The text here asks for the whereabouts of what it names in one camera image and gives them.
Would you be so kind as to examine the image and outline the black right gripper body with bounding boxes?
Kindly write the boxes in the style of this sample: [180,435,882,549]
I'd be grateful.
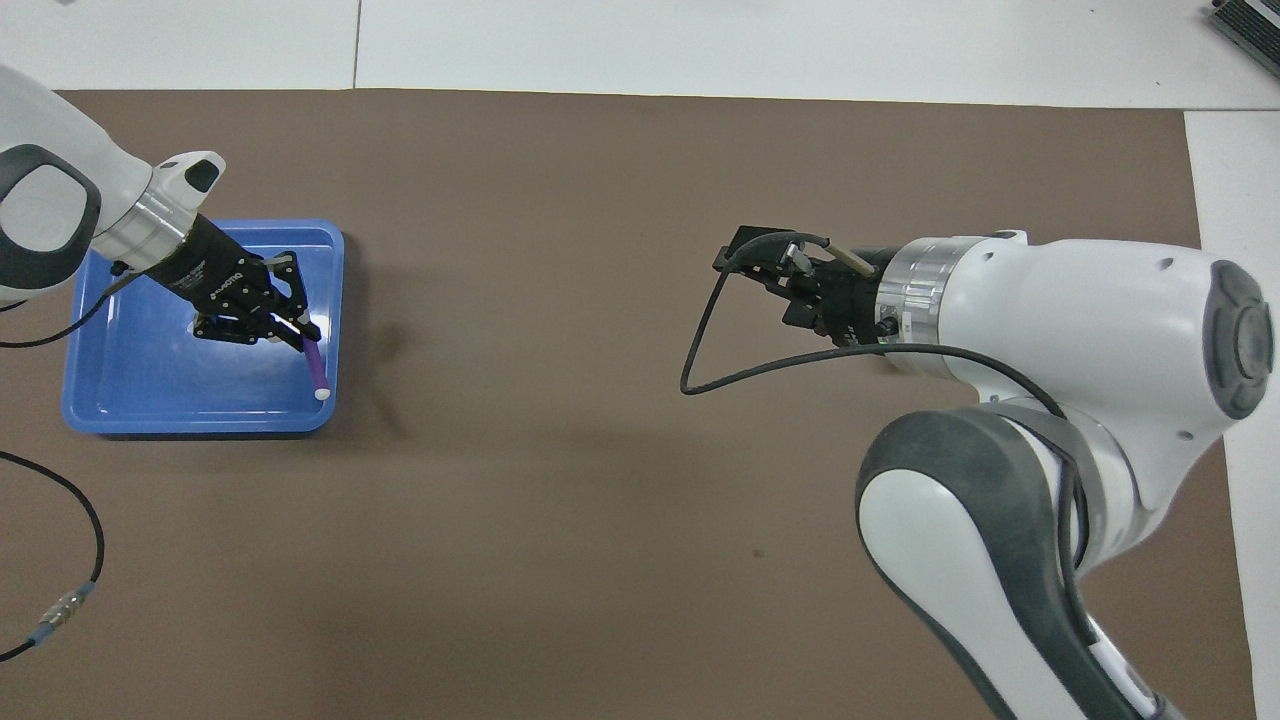
[800,245,891,346]

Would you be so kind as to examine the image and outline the blue plastic tray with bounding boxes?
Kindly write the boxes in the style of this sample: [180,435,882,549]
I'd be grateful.
[62,220,346,438]

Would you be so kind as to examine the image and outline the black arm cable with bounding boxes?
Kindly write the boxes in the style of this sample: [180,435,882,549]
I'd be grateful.
[680,232,1093,606]
[0,270,141,663]

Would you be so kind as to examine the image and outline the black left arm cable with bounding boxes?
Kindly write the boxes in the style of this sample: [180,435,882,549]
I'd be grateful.
[0,270,141,663]

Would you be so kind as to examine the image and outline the brown table mat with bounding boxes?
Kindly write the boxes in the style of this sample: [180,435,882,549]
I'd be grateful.
[0,88,1259,720]

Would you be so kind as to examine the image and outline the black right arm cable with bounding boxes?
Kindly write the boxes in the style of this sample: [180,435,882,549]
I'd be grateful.
[680,232,1093,606]

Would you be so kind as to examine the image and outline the purple pen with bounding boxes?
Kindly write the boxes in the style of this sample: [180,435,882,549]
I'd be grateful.
[300,335,332,402]

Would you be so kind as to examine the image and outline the grey ribbed device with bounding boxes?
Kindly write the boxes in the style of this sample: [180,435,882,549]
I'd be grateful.
[1207,0,1280,76]

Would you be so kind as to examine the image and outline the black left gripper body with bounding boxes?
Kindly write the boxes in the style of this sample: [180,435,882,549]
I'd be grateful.
[150,215,276,326]

